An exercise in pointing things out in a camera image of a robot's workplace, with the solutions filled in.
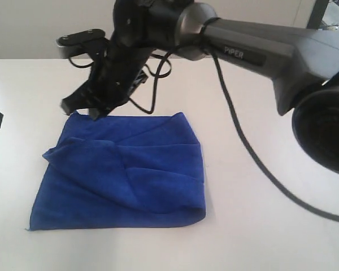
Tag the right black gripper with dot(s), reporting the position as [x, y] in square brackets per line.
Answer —
[112, 81]

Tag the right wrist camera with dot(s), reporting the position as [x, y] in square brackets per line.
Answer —
[86, 42]

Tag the blue towel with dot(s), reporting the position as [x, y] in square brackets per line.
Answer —
[122, 172]

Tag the black window frame post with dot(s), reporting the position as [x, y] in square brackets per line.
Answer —
[317, 14]

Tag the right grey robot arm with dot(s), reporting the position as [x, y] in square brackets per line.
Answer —
[303, 64]

